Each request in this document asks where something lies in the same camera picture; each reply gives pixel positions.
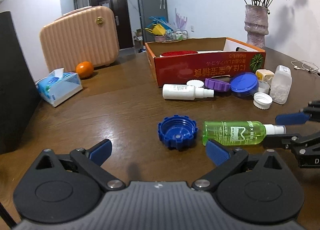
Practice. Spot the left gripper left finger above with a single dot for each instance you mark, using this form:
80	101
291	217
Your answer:
88	163

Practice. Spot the purple gear-shaped lid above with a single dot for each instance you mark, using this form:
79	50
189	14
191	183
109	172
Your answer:
216	85

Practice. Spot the black paper bag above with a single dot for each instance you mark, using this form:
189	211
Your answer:
19	96

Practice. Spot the yellow watering can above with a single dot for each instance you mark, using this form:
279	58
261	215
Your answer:
156	30

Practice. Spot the white pill bottle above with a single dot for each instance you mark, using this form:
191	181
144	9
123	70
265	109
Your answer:
281	84

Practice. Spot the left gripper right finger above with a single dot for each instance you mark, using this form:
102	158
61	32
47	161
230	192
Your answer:
227	162

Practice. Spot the pink textured vase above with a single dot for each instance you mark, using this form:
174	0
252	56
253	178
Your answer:
256	25

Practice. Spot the blue round lid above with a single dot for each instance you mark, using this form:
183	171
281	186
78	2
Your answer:
244	84

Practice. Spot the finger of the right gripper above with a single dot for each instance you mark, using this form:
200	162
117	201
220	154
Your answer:
306	114
288	141

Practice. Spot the small white round cap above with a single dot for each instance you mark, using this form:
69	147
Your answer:
196	83

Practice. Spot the white cylinder cup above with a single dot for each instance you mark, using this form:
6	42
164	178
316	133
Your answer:
263	87

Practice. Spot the red white lint brush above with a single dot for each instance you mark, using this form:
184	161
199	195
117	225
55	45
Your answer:
181	53

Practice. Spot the blue gear-shaped lid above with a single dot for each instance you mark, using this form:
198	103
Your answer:
177	132

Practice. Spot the orange fruit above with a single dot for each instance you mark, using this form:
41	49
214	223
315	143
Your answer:
84	69

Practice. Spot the cream square container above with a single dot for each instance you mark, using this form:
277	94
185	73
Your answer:
265	75

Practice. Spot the pink ribbed suitcase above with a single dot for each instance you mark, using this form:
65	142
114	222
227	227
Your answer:
86	34

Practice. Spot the blue tissue pack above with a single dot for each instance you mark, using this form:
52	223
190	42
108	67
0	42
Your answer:
59	86

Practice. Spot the white ribbed cap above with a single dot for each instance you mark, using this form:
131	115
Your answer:
262	100

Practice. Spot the wire storage rack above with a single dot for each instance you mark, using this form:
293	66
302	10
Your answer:
176	35

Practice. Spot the red cardboard box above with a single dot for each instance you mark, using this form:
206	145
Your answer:
237	57

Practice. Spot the grey refrigerator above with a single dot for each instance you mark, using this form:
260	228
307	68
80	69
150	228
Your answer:
147	10

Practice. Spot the green spray bottle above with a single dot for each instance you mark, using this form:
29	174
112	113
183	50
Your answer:
238	133

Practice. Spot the white spray bottle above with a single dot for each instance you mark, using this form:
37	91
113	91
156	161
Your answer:
185	92

